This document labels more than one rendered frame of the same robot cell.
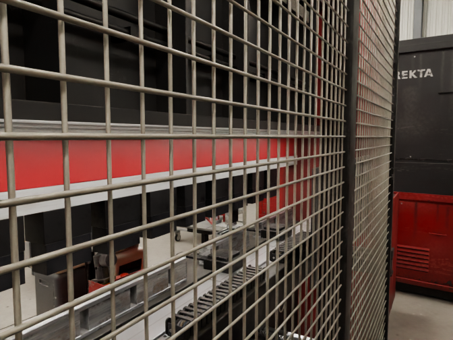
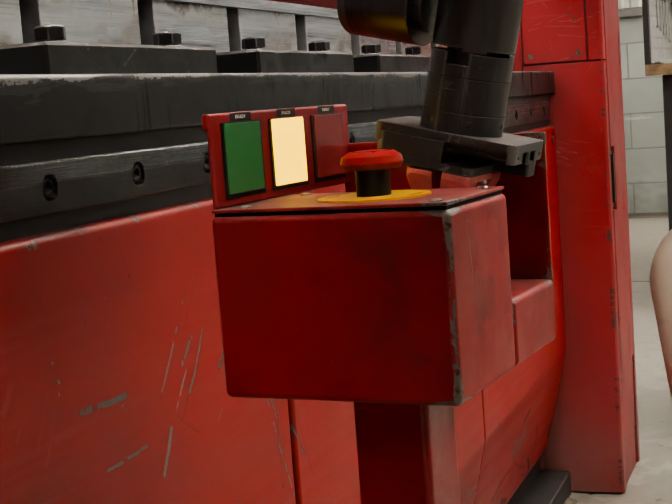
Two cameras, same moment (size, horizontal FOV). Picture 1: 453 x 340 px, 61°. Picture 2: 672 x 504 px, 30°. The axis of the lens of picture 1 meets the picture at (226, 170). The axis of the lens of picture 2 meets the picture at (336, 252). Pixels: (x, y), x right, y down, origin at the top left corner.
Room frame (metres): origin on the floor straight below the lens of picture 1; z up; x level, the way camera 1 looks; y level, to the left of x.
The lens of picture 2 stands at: (2.52, 0.34, 0.84)
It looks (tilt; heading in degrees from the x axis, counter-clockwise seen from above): 7 degrees down; 172
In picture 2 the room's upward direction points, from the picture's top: 4 degrees counter-clockwise
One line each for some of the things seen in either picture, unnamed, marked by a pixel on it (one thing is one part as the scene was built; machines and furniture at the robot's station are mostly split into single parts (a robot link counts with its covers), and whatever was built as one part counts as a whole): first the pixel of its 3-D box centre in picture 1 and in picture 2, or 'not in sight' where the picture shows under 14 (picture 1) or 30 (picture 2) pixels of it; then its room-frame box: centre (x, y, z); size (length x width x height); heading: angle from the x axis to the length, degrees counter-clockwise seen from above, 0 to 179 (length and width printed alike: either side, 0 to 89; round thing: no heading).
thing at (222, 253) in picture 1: (207, 256); not in sight; (1.37, 0.07, 1.01); 0.26 x 0.12 x 0.05; 60
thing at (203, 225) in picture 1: (206, 224); not in sight; (1.95, 0.10, 1.00); 0.26 x 0.18 x 0.01; 60
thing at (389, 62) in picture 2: not in sight; (394, 66); (0.68, 0.72, 0.89); 0.30 x 0.05 x 0.03; 150
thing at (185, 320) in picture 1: (224, 295); not in sight; (1.01, 0.01, 1.02); 0.44 x 0.06 x 0.04; 150
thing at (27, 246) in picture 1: (59, 235); not in sight; (1.03, 0.46, 1.18); 0.15 x 0.09 x 0.17; 150
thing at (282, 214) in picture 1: (274, 221); not in sight; (2.35, -0.30, 0.92); 0.50 x 0.06 x 0.10; 150
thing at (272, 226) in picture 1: (261, 229); not in sight; (1.79, -0.17, 1.01); 0.26 x 0.12 x 0.05; 60
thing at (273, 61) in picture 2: not in sight; (290, 65); (1.03, 0.52, 0.89); 0.30 x 0.05 x 0.03; 150
